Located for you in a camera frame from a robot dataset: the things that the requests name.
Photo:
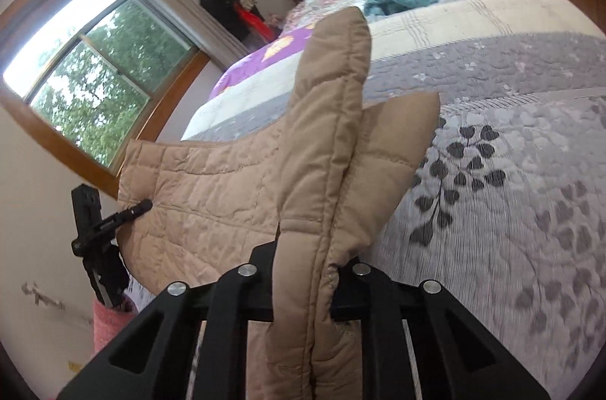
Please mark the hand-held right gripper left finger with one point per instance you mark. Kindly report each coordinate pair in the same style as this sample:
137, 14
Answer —
260, 262

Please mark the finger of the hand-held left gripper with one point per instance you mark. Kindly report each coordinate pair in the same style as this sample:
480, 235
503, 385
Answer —
125, 213

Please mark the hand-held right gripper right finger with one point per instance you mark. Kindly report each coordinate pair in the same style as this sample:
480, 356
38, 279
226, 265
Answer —
364, 286

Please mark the tan quilted jacket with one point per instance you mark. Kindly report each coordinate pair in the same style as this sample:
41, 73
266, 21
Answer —
222, 201

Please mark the large wooden window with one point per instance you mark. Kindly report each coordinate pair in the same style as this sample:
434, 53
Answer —
94, 73

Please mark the bed with grey quilt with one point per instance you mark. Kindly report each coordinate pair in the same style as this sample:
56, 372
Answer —
497, 191

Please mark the purple floral blanket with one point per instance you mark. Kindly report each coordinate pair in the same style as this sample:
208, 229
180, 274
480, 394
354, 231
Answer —
255, 59

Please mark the beige curtain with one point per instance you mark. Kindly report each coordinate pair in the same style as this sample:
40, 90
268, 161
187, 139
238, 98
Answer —
189, 16

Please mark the black hanging garment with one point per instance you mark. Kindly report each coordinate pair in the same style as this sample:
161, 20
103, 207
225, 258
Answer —
222, 9

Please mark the red hanging bag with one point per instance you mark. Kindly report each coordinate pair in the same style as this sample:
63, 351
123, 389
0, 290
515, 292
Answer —
255, 21

